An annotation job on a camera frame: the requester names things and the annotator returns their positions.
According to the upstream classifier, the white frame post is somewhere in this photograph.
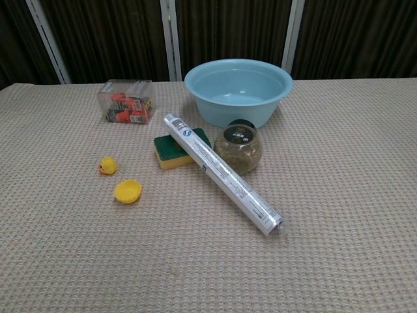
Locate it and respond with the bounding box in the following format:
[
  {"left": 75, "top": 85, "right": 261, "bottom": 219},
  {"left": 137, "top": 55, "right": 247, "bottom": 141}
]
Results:
[
  {"left": 281, "top": 0, "right": 306, "bottom": 75},
  {"left": 160, "top": 0, "right": 182, "bottom": 82},
  {"left": 25, "top": 0, "right": 72, "bottom": 85}
]

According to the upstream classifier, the green and yellow sponge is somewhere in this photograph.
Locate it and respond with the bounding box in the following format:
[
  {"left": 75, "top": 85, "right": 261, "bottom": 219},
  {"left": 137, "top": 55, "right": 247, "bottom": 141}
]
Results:
[{"left": 153, "top": 127, "right": 211, "bottom": 171}]

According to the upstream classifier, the light blue plastic basin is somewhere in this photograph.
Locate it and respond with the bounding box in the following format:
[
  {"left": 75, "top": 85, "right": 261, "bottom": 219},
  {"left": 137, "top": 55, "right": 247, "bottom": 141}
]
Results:
[{"left": 184, "top": 58, "right": 295, "bottom": 129}]

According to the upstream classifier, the clear box with orange clips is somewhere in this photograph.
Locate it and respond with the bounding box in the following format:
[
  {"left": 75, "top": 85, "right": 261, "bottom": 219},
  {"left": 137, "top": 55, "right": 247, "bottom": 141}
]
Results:
[{"left": 96, "top": 79, "right": 157, "bottom": 125}]

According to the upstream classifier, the white wrapped film roll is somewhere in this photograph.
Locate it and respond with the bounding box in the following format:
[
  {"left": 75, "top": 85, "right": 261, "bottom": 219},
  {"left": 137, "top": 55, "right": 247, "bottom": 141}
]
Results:
[{"left": 162, "top": 112, "right": 285, "bottom": 238}]

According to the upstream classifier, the beige woven tablecloth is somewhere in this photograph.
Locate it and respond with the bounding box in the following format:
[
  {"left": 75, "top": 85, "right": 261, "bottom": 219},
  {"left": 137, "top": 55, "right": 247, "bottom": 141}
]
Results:
[{"left": 0, "top": 78, "right": 417, "bottom": 313}]

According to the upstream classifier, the dark pleated curtain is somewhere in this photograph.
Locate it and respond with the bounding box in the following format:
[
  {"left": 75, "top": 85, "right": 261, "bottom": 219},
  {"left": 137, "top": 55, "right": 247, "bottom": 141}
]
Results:
[{"left": 0, "top": 0, "right": 417, "bottom": 91}]

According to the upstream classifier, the small yellow rubber duck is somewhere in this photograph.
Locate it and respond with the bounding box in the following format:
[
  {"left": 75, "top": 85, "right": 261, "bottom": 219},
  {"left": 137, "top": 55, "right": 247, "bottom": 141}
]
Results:
[{"left": 98, "top": 156, "right": 118, "bottom": 176}]

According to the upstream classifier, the round glass jar black lid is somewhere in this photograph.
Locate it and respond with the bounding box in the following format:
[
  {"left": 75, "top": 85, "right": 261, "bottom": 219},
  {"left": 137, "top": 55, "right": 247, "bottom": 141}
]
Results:
[{"left": 213, "top": 119, "right": 263, "bottom": 175}]

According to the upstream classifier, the yellow plastic cap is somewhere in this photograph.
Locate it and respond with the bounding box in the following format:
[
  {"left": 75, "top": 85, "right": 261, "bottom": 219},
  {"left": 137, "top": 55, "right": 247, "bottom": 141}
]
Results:
[{"left": 113, "top": 180, "right": 143, "bottom": 205}]

